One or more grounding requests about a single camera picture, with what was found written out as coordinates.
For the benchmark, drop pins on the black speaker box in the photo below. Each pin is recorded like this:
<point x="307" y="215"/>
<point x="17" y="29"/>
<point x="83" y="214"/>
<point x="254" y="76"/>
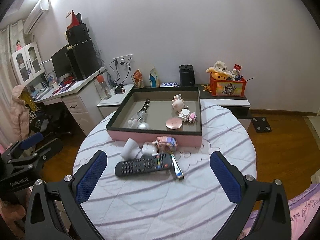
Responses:
<point x="77" y="34"/>

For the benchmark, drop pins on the black tv remote control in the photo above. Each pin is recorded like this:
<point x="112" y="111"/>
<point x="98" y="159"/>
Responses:
<point x="145" y="164"/>

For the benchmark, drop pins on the pink bed sheet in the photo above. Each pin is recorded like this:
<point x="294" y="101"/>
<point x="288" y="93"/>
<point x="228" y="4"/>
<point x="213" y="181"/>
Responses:
<point x="303" y="209"/>

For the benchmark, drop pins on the black hair clip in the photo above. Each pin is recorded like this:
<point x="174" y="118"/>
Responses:
<point x="146" y="105"/>

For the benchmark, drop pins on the wall power outlet strip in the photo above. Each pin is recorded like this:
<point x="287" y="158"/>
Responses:
<point x="125" y="59"/>

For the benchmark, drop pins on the yellow white plush toys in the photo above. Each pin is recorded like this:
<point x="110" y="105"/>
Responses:
<point x="219" y="72"/>

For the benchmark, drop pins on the rose gold round tin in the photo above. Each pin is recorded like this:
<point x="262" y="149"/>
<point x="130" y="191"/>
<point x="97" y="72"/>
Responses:
<point x="174" y="124"/>

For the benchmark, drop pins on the wet wipes pack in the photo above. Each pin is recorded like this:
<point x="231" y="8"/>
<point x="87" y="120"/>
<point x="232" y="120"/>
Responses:
<point x="169" y="84"/>

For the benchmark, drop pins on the white low side cabinet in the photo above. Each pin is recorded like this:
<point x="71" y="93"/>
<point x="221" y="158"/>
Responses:
<point x="108" y="106"/>

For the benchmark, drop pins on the white air conditioner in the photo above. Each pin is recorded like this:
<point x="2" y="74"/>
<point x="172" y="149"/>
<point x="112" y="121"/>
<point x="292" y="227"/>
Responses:
<point x="41" y="8"/>

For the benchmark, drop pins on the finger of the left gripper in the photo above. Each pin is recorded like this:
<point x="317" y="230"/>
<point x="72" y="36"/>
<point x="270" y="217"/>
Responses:
<point x="15" y="150"/>
<point x="35" y="160"/>

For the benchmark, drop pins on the pink pig figurine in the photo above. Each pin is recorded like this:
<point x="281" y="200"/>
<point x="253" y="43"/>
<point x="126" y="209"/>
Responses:
<point x="178" y="103"/>

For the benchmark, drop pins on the pink jacket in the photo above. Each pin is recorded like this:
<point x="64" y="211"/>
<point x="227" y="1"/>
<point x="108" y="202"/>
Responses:
<point x="20" y="106"/>

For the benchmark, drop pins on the black bathroom scale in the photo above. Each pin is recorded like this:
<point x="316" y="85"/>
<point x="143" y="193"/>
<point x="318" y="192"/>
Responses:
<point x="261" y="124"/>

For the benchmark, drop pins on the white striped quilted tablecloth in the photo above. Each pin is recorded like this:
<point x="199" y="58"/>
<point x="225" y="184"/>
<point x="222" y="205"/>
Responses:
<point x="158" y="205"/>

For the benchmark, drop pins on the clear heart acrylic piece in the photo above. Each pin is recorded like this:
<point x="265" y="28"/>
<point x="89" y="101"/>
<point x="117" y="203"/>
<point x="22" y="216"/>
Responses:
<point x="141" y="116"/>

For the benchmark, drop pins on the white wall cupboard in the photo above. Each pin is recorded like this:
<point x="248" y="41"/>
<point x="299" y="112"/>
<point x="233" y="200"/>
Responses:
<point x="27" y="63"/>

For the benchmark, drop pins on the white desk with drawers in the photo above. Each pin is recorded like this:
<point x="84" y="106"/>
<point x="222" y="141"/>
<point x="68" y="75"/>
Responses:
<point x="81" y="99"/>

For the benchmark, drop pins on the black office chair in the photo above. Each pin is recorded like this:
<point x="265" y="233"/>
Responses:
<point x="52" y="121"/>

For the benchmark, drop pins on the white pink brick figure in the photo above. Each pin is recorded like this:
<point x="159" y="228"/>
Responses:
<point x="187" y="116"/>

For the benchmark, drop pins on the black computer monitor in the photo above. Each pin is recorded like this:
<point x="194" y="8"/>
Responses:
<point x="61" y="62"/>

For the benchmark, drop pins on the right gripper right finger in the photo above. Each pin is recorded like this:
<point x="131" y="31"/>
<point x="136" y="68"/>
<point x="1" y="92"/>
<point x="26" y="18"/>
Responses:
<point x="273" y="218"/>

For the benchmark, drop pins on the white rabbit figurine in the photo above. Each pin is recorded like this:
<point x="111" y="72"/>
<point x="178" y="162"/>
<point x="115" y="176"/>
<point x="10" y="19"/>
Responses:
<point x="136" y="124"/>

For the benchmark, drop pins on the red toy crate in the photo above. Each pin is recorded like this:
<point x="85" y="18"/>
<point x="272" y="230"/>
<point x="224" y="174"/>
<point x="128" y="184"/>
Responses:
<point x="227" y="87"/>

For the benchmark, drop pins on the pink black storage box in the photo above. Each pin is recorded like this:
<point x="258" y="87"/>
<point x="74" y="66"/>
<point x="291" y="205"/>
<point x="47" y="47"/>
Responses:
<point x="159" y="111"/>

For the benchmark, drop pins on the water bottle orange cap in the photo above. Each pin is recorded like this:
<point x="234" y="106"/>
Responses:
<point x="104" y="86"/>

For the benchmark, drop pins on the black computer tower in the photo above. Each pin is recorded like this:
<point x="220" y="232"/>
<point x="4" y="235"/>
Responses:
<point x="83" y="60"/>

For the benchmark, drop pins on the orange snack bag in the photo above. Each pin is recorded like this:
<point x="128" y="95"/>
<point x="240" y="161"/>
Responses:
<point x="138" y="79"/>

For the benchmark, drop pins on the pink pastel brick figure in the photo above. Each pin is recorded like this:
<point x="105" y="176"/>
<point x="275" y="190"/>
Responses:
<point x="165" y="144"/>

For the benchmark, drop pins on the blue white snack bag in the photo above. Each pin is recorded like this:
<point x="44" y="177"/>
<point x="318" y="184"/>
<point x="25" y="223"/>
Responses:
<point x="154" y="79"/>

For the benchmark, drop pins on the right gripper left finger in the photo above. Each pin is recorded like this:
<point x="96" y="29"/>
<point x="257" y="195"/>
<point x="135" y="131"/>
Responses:
<point x="55" y="211"/>

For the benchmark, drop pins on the black cylindrical appliance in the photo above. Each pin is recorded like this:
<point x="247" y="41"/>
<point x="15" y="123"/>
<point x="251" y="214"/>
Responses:
<point x="187" y="75"/>

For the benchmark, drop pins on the black white tv stand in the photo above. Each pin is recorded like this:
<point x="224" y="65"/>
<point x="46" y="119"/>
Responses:
<point x="239" y="106"/>

